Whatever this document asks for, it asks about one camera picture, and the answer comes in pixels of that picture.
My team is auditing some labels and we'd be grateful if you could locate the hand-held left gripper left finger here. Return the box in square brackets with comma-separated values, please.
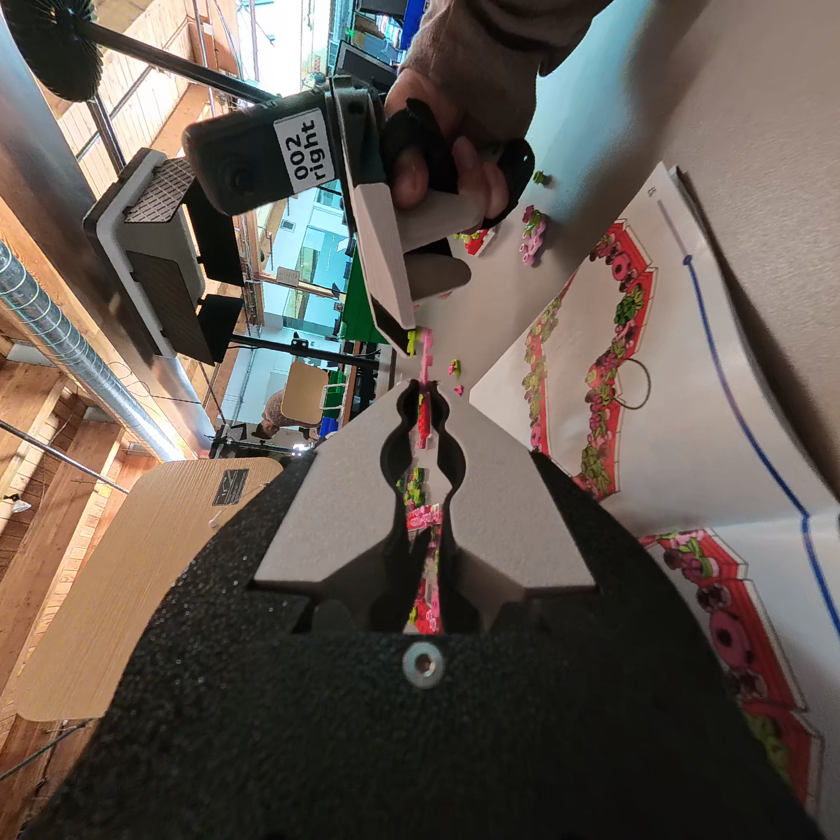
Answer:
[251, 378, 422, 632]

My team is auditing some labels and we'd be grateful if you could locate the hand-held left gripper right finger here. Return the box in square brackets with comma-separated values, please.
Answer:
[432, 386, 596, 629]

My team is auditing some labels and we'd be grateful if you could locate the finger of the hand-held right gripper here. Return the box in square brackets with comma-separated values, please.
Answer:
[402, 251, 473, 304]
[346, 180, 421, 358]

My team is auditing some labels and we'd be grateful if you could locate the pink lego stem piece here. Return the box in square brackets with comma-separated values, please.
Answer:
[416, 327, 438, 395]

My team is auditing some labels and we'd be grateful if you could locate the person's right forearm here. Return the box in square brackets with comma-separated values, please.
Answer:
[399, 0, 614, 99]

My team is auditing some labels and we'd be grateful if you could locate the pink green lego flower cluster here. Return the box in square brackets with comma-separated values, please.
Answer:
[520, 205, 550, 265]

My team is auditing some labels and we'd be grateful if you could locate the lego instruction booklet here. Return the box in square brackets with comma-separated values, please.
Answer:
[469, 163, 840, 798]

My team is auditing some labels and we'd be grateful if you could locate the person's right hand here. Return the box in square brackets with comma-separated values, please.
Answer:
[384, 66, 536, 219]

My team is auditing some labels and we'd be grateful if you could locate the black metal pole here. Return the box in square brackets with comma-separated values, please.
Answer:
[69, 13, 280, 106]

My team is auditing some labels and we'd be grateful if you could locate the light wooden chair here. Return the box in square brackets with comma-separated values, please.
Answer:
[13, 457, 284, 723]
[281, 361, 330, 427]

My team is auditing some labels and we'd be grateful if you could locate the black monitor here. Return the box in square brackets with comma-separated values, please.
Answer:
[335, 39, 403, 93]

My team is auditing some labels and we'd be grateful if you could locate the chrome pole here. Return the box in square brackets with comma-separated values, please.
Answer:
[87, 97, 127, 173]

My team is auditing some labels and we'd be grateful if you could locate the white studio panel light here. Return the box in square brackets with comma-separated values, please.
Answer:
[83, 147, 245, 366]

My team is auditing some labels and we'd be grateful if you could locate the black ribbed round lamp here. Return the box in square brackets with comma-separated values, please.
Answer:
[0, 0, 106, 102]

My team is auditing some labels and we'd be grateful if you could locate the thin metal rod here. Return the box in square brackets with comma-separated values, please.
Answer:
[0, 420, 132, 494]

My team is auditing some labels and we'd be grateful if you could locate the red long lego wall section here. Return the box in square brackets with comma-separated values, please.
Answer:
[406, 505, 445, 565]

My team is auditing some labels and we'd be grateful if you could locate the red curved lego wall section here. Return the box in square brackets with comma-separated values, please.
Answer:
[410, 577, 445, 635]

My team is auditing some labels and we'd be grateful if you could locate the silver ventilation duct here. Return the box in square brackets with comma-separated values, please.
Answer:
[0, 239, 188, 463]

